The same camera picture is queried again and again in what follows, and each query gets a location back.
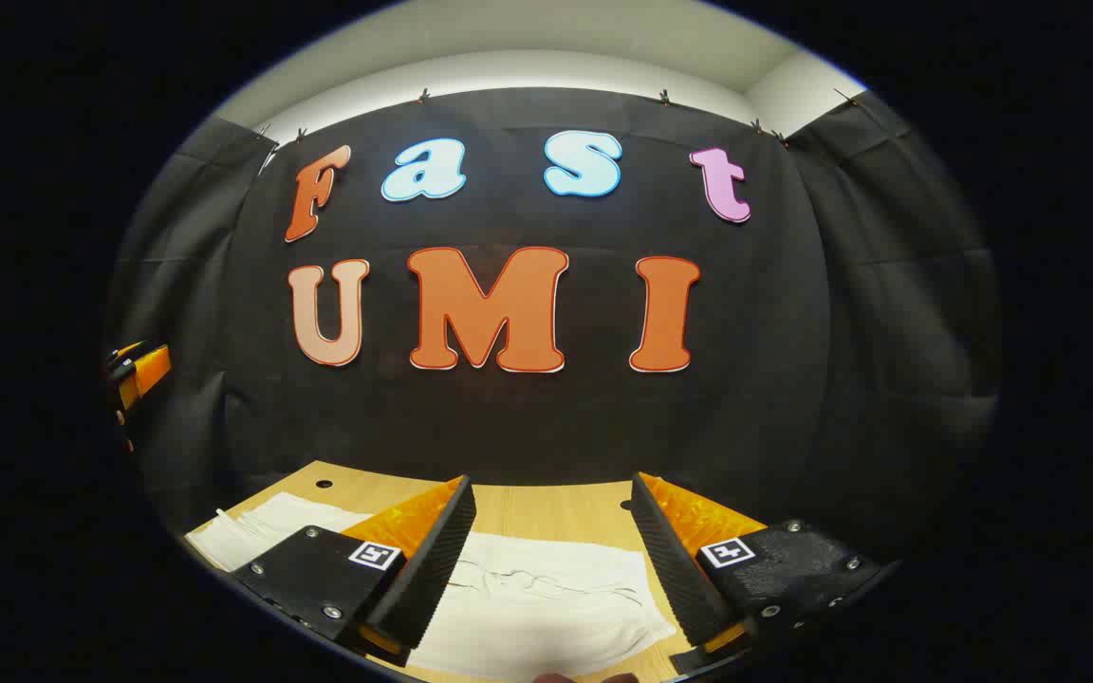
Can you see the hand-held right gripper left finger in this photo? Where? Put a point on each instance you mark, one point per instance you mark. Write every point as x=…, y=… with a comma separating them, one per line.
x=437, y=560

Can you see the black backdrop cloth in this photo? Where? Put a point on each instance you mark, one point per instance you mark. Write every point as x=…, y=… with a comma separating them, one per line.
x=556, y=417

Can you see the white jeans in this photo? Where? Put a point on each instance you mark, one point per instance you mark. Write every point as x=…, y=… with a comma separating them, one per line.
x=546, y=607

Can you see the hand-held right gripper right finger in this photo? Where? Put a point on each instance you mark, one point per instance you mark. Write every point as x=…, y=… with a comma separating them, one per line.
x=670, y=560

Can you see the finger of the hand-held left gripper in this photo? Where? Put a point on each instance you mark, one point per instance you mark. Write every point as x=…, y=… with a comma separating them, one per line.
x=150, y=368

